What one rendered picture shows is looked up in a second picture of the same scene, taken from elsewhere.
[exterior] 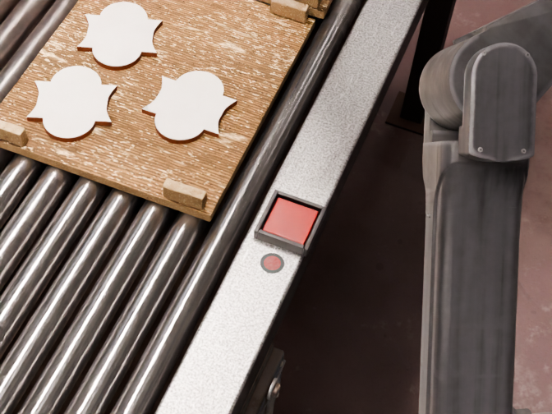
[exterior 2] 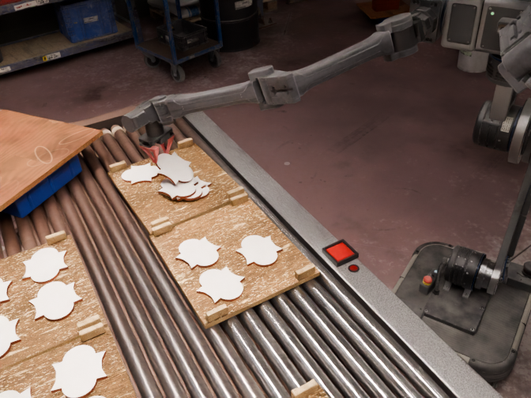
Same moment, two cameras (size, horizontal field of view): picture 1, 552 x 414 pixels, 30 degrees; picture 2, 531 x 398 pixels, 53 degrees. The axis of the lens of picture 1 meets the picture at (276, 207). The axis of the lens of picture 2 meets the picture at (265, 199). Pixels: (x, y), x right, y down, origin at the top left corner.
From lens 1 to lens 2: 92 cm
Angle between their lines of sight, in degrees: 35
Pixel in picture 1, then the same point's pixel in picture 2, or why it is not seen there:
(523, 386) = not seen: hidden behind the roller
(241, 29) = (232, 218)
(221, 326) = (372, 297)
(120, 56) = (211, 257)
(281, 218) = (337, 253)
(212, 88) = (257, 239)
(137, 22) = (198, 244)
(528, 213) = not seen: hidden behind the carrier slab
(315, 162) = (314, 233)
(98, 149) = (254, 289)
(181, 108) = (258, 252)
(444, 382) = not seen: outside the picture
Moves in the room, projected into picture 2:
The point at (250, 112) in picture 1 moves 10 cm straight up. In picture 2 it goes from (277, 236) to (276, 209)
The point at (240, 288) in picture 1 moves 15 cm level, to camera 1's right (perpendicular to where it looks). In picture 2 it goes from (358, 283) to (389, 254)
